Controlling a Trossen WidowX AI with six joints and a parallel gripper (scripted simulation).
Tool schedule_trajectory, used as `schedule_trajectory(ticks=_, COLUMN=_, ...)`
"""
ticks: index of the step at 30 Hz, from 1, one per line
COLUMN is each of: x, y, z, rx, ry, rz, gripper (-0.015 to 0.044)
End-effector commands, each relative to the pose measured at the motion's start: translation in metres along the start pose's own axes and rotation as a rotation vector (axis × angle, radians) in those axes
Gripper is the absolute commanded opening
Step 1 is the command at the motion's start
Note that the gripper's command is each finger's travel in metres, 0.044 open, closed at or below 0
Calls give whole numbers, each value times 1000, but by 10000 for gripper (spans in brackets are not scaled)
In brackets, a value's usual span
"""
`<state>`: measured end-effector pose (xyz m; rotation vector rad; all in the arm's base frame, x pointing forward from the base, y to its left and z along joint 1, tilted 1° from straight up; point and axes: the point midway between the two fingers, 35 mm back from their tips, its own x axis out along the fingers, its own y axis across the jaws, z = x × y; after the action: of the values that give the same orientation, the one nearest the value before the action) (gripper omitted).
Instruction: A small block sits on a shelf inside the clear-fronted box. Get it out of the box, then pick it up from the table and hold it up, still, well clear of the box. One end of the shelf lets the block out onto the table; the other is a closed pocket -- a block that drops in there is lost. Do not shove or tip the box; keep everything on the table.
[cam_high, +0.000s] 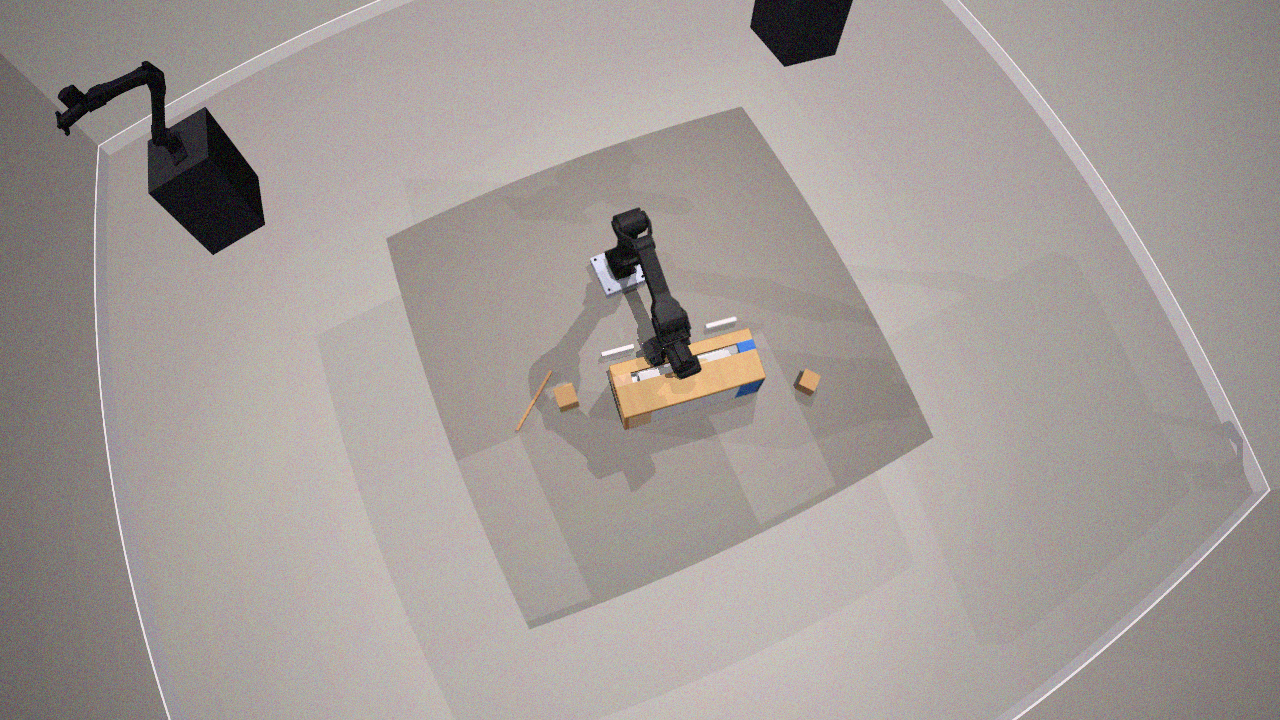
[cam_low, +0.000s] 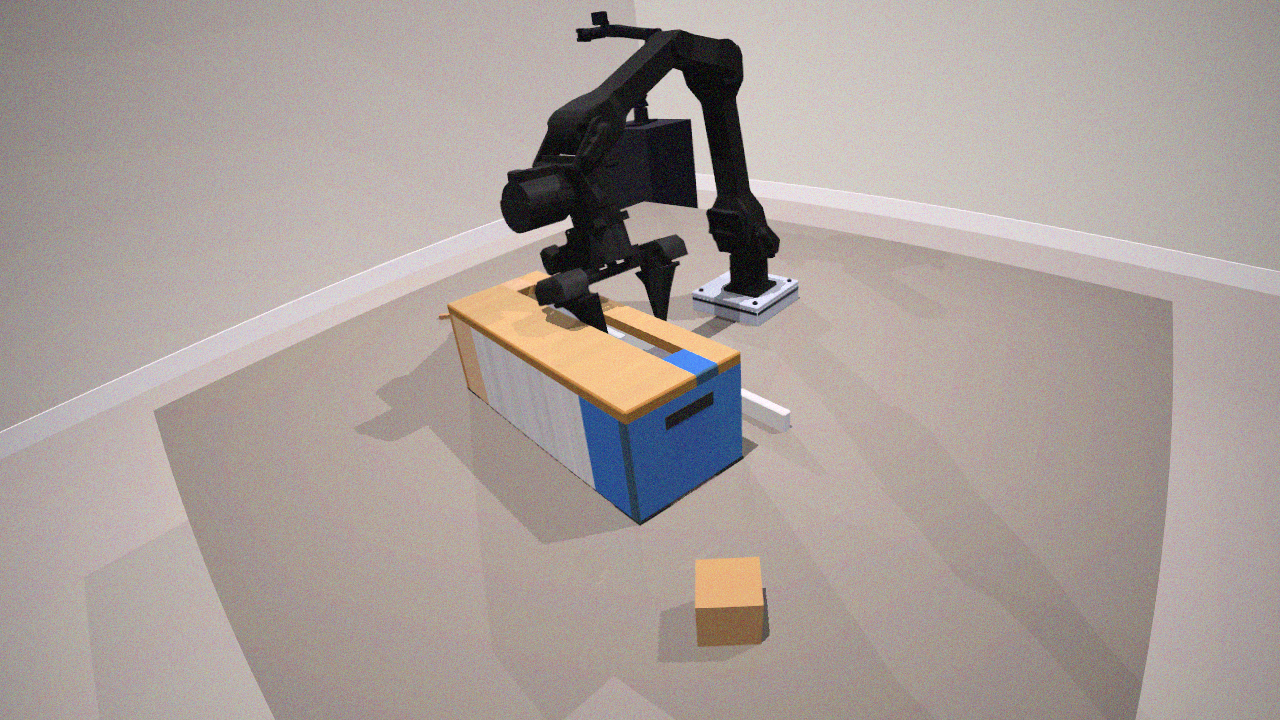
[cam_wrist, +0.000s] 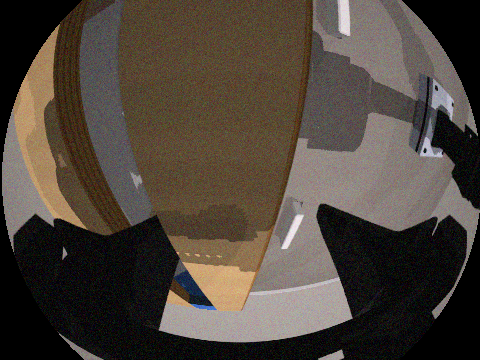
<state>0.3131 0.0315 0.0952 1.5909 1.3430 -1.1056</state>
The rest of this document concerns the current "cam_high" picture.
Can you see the tan thin rod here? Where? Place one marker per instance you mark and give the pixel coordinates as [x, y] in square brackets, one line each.
[534, 400]

